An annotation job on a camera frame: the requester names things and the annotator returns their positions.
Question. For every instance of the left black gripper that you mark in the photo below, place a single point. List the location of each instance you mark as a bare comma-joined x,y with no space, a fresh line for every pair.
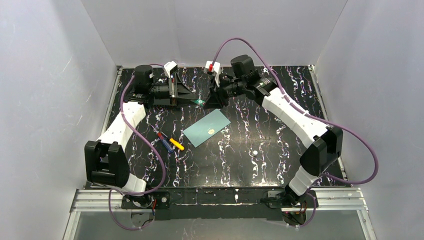
174,94

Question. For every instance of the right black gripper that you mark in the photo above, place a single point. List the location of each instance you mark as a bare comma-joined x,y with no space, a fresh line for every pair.
218,88

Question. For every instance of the green white marker pen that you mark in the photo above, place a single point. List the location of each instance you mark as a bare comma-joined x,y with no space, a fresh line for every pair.
199,102

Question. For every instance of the teal paper envelope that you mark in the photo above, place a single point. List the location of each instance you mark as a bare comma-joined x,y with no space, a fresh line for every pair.
206,127

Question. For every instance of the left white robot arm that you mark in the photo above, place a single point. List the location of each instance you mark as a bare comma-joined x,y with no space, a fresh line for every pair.
105,160

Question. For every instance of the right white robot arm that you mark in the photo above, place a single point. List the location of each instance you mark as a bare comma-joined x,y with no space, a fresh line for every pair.
323,143

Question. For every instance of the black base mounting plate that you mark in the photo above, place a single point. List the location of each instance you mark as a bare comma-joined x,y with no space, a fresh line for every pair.
270,203

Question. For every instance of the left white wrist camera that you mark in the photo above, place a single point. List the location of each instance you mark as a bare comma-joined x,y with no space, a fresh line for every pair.
169,68

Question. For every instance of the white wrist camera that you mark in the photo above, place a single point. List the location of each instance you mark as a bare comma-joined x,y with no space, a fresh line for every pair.
213,69
169,68

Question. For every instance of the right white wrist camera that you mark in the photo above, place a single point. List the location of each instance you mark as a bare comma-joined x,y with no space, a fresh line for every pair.
213,69

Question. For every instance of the yellow handled screwdriver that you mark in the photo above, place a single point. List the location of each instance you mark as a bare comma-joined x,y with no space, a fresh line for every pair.
177,144

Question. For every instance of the aluminium frame rail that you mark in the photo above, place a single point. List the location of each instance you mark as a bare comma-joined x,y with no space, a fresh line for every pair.
328,198

